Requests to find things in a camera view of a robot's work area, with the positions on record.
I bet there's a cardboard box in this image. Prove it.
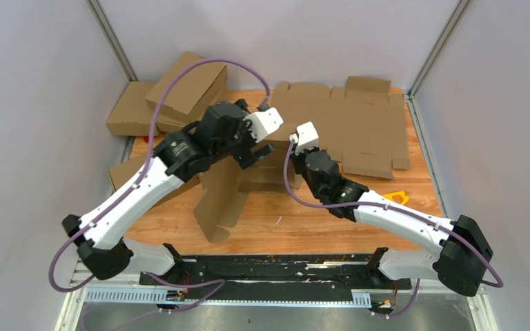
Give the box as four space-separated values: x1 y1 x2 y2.
156 83 227 133
108 154 201 208
193 122 297 243
106 81 155 137
145 52 228 124

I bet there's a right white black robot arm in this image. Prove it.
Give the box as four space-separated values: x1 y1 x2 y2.
284 148 503 297

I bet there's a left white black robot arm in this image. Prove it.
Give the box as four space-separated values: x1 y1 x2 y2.
62 99 283 285

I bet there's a flat cardboard sheet underneath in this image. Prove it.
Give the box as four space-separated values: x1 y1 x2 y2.
271 76 410 179

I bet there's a yellow triangle piece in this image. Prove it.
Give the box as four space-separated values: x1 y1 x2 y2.
383 191 410 205

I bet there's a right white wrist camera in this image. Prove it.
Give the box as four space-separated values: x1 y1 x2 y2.
289 121 319 155

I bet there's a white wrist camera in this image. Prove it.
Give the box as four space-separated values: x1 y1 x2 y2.
244 108 284 143
289 121 319 155

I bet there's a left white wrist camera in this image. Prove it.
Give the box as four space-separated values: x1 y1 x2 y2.
244 108 284 143

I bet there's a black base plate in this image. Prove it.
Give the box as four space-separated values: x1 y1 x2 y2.
162 254 413 302

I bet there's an aluminium slotted rail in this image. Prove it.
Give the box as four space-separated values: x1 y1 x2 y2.
70 257 373 309

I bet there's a left aluminium corner post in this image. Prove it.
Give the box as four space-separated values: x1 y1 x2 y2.
86 0 139 81

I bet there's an aluminium corner post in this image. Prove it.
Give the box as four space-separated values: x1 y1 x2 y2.
86 0 139 81
408 0 472 98

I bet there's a right aluminium corner post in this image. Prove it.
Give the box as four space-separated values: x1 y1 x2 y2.
408 0 472 98

